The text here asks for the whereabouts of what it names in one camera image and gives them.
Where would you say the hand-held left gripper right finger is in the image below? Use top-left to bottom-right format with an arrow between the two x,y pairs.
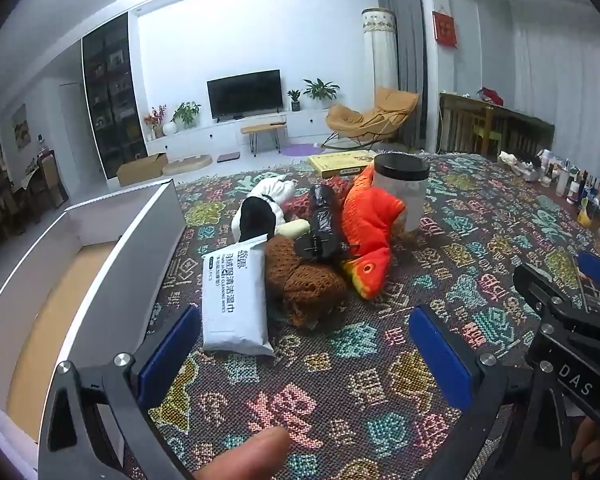
408,303 -> 576,480

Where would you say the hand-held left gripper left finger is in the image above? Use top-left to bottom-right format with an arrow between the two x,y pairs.
39,304 -> 203,480

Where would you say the white wet wipes packet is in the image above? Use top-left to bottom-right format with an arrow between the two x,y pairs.
201,234 -> 276,358

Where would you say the white storage box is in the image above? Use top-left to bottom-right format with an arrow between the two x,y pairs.
0,177 -> 187,480

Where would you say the orange fish plush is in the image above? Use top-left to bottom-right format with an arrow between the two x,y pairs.
340,164 -> 407,301

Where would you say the brown knitted garment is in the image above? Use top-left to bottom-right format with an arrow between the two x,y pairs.
265,236 -> 350,328

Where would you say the cream cloth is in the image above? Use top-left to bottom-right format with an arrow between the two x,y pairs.
278,219 -> 311,238

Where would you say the white and black plush toy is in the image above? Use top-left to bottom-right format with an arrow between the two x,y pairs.
231,176 -> 298,243

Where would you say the person's right hand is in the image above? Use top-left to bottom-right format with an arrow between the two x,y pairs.
572,416 -> 600,480

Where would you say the person's left hand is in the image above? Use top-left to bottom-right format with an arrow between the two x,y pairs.
191,425 -> 292,480

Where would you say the row of bottles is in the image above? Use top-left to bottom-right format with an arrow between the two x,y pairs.
497,147 -> 600,241

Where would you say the colourful printed blanket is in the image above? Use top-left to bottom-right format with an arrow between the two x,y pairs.
145,152 -> 600,480

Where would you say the wooden slatted crib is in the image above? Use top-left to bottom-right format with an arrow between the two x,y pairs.
439,92 -> 555,161

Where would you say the clear jar with black lid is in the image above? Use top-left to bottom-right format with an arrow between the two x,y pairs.
373,154 -> 431,233

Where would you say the green small chair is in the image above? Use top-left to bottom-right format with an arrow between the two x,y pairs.
472,107 -> 501,153

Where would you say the cardboard box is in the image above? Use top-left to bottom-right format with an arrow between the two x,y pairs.
116,152 -> 169,187

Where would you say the beige floor cushion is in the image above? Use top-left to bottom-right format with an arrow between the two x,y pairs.
162,154 -> 214,176

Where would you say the white sheer curtain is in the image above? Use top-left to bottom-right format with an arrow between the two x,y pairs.
510,10 -> 600,171

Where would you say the red knitted pouch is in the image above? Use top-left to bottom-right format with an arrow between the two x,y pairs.
280,175 -> 356,223

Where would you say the red bag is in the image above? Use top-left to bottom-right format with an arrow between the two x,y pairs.
477,86 -> 505,107

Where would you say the wooden dining chair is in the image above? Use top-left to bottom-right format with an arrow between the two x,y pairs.
27,149 -> 68,211

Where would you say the yellow flat box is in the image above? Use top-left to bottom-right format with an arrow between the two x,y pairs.
307,150 -> 378,178

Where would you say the white television cabinet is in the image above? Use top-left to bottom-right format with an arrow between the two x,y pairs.
147,108 -> 341,161

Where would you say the red flower arrangement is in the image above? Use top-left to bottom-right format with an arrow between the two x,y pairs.
144,105 -> 167,139

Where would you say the bushy green potted plant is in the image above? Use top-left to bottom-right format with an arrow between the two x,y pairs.
172,101 -> 202,129

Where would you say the purple round mat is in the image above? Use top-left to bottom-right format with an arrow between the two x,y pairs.
279,143 -> 323,157

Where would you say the wooden bench with hairpin legs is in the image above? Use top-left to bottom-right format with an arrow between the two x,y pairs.
241,121 -> 288,153

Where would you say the tan rocking chair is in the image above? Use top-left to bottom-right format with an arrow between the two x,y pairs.
321,86 -> 421,151

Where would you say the black glass display cabinet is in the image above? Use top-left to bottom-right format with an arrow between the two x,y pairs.
81,12 -> 148,179

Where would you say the black television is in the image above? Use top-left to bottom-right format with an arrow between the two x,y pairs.
207,68 -> 284,120

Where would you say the large green potted plant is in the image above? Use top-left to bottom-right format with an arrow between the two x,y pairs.
302,78 -> 341,108

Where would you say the grey curtain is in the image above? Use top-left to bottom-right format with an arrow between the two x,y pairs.
377,0 -> 428,148

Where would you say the white standing air conditioner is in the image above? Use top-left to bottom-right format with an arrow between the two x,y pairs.
361,7 -> 398,98

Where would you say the framed wall painting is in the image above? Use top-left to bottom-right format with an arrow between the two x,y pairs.
12,104 -> 31,150

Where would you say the red wall hanging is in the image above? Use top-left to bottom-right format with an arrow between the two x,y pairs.
432,9 -> 460,50

